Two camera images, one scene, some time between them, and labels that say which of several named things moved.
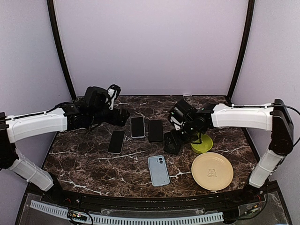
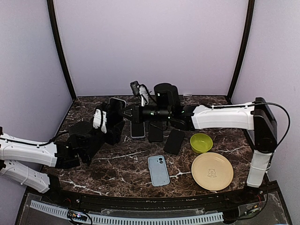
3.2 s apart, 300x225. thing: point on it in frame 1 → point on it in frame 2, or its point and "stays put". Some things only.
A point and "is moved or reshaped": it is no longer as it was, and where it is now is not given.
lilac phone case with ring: (137, 127) stays put
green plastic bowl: (205, 146) stays put
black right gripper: (167, 136) → (135, 116)
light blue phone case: (158, 170) stays put
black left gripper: (123, 118) → (115, 136)
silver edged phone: (116, 142) is moved or reshaped
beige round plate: (212, 171) stays put
